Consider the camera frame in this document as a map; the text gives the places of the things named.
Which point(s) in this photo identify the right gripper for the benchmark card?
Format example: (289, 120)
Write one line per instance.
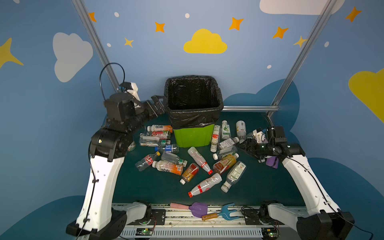
(252, 144)

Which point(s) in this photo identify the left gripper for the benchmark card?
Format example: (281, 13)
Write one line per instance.
(151, 108)

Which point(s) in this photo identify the clear bottle green white label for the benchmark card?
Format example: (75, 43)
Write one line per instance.
(233, 176)

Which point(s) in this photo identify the gold red label tea bottle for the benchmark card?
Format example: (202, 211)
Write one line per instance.
(226, 163)

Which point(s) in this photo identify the yellow cap red label bottle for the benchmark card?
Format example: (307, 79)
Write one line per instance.
(147, 161)

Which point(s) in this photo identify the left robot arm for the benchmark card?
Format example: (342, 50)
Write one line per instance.
(107, 151)

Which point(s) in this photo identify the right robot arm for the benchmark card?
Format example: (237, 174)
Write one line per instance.
(323, 220)

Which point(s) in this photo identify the green bin with black liner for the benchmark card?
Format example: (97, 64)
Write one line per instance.
(194, 105)

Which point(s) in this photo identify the clear square bottle white cap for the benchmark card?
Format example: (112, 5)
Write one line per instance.
(225, 152)

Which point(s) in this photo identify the white orange milk tea bottle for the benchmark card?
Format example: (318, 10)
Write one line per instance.
(158, 128)

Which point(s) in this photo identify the purple text label bottle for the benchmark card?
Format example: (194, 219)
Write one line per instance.
(227, 143)

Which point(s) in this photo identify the red green label bottle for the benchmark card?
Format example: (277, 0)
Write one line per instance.
(163, 135)

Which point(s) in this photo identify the clear flat white label bottle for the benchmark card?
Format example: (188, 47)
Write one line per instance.
(150, 141)

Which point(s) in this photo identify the tall red white label bottle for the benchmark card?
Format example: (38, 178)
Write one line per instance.
(215, 138)

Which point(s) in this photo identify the white bottle red cap lower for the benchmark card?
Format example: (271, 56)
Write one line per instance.
(205, 185)

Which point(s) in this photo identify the white bottle red cap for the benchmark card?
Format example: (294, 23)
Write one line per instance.
(205, 185)
(200, 160)

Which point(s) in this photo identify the blue cap clear water bottle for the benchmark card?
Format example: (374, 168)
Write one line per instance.
(172, 148)

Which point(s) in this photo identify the rear aluminium crossbar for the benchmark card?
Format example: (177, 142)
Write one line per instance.
(256, 109)

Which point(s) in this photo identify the round tin with printed lid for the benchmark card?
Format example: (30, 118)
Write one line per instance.
(132, 147)

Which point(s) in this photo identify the white bottle red cap upper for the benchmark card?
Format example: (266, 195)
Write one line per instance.
(200, 160)

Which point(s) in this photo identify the orange label white cap bottle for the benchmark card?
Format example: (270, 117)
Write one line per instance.
(164, 166)

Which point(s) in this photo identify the right circuit board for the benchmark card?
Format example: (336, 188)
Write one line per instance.
(270, 234)

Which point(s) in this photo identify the circuit board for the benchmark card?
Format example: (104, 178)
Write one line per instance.
(144, 232)
(270, 234)

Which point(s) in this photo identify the left circuit board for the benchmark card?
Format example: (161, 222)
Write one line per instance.
(144, 232)

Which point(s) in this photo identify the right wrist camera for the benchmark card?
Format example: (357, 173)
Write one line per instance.
(260, 136)

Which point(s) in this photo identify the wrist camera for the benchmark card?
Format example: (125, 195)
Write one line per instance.
(131, 88)
(260, 136)

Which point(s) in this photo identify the purple spatula pink handle right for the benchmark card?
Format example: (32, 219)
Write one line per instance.
(273, 162)

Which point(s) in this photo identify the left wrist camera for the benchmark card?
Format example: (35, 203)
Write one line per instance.
(131, 88)

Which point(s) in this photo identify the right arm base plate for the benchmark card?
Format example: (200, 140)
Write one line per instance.
(254, 217)

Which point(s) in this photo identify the blue fork rake wooden handle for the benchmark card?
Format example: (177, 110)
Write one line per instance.
(224, 213)

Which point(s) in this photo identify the purple shovel pink handle front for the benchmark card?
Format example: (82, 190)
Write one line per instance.
(197, 209)

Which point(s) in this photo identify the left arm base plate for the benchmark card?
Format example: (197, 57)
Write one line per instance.
(156, 216)

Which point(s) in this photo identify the left aluminium frame post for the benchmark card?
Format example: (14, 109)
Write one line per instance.
(88, 24)

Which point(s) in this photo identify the aluminium frame post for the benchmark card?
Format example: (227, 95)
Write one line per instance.
(88, 24)
(330, 8)

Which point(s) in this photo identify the right aluminium frame post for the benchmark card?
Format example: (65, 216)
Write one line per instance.
(330, 8)

